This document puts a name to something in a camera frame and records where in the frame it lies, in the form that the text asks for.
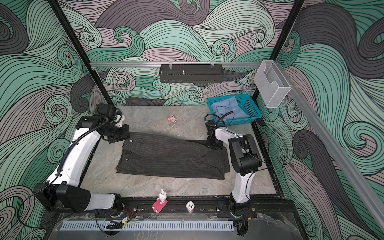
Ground white bunny on pink stand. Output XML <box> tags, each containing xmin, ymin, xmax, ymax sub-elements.
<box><xmin>152</xmin><ymin>189</ymin><xmax>168</xmax><ymax>213</ymax></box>

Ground dark grey pinstriped shirt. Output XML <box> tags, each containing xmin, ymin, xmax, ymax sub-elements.
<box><xmin>116</xmin><ymin>132</ymin><xmax>231</xmax><ymax>180</ymax></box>

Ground light blue shirt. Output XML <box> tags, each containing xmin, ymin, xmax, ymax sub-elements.
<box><xmin>211</xmin><ymin>97</ymin><xmax>250</xmax><ymax>121</ymax></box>

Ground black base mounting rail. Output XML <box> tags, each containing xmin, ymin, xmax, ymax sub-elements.
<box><xmin>122</xmin><ymin>196</ymin><xmax>299</xmax><ymax>220</ymax></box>

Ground white slotted cable duct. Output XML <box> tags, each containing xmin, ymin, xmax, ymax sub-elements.
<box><xmin>60</xmin><ymin>221</ymin><xmax>235</xmax><ymax>232</ymax></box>

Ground small pink figurine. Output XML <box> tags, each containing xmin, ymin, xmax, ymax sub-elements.
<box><xmin>168</xmin><ymin>115</ymin><xmax>178</xmax><ymax>124</ymax></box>

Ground clear acrylic wall holder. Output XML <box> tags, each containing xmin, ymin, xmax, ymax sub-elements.
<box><xmin>254</xmin><ymin>60</ymin><xmax>292</xmax><ymax>108</ymax></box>

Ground teal plastic basket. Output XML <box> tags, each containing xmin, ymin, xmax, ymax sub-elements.
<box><xmin>208</xmin><ymin>94</ymin><xmax>262</xmax><ymax>126</ymax></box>

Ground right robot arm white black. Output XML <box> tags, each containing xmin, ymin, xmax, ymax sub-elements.
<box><xmin>204</xmin><ymin>111</ymin><xmax>263</xmax><ymax>218</ymax></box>

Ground aluminium rail wall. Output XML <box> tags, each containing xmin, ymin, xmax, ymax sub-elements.
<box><xmin>90</xmin><ymin>61</ymin><xmax>261</xmax><ymax>69</ymax></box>
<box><xmin>275</xmin><ymin>62</ymin><xmax>384</xmax><ymax>230</ymax></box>

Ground small white round jar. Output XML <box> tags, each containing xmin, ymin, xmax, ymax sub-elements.
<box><xmin>186</xmin><ymin>201</ymin><xmax>195</xmax><ymax>213</ymax></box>

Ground aluminium rail back wall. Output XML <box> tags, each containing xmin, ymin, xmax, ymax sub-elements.
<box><xmin>90</xmin><ymin>61</ymin><xmax>261</xmax><ymax>69</ymax></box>

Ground aluminium rail right wall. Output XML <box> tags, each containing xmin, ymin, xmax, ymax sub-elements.
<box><xmin>275</xmin><ymin>62</ymin><xmax>384</xmax><ymax>230</ymax></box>

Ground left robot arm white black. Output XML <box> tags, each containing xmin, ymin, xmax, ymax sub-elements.
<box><xmin>16</xmin><ymin>103</ymin><xmax>130</xmax><ymax>227</ymax></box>

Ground black perforated wall shelf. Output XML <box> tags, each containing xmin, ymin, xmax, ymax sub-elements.
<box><xmin>159</xmin><ymin>64</ymin><xmax>224</xmax><ymax>84</ymax></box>

